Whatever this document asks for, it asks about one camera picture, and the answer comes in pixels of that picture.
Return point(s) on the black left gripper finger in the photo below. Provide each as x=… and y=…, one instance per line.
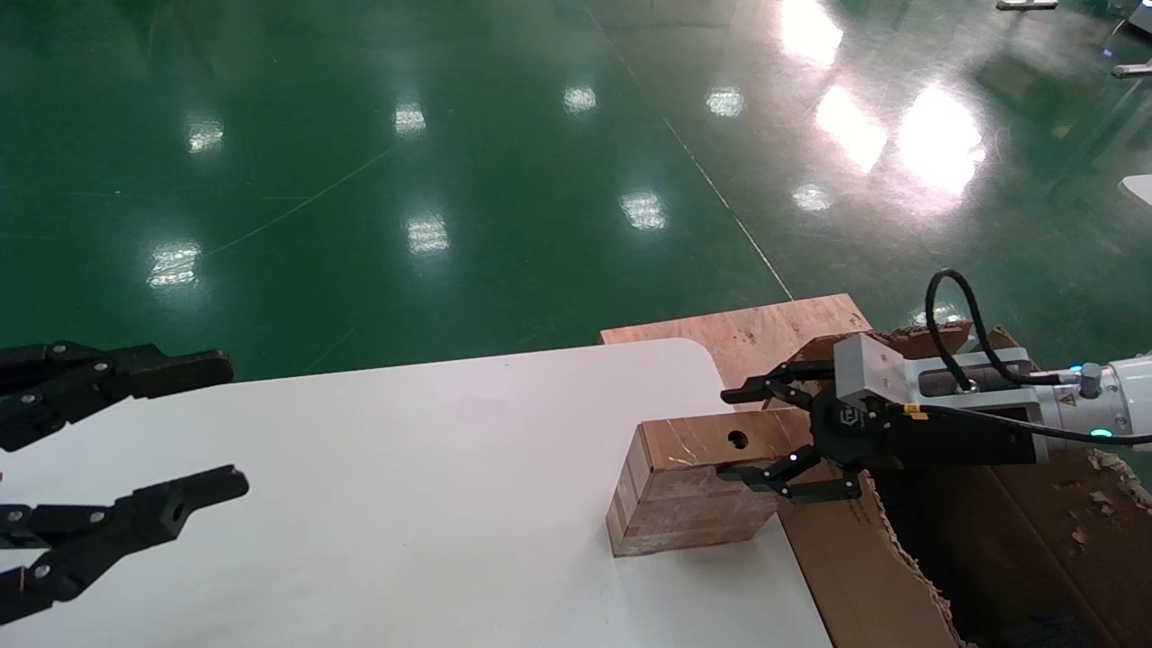
x=162, y=513
x=180, y=369

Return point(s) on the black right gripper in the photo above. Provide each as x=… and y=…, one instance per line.
x=945, y=443

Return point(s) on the small brown cardboard box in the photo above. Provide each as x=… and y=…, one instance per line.
x=684, y=513

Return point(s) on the big open cardboard box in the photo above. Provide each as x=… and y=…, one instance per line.
x=837, y=576

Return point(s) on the wooden board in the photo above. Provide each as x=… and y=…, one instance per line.
x=765, y=333

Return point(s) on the white rounded floor base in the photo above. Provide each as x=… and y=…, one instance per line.
x=1138, y=191

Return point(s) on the gray table foot bar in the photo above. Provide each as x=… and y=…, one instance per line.
x=1026, y=4
x=1134, y=68

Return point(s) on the pale gray floor fixture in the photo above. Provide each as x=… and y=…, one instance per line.
x=1141, y=16

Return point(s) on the gray wrist camera box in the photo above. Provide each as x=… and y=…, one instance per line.
x=873, y=373

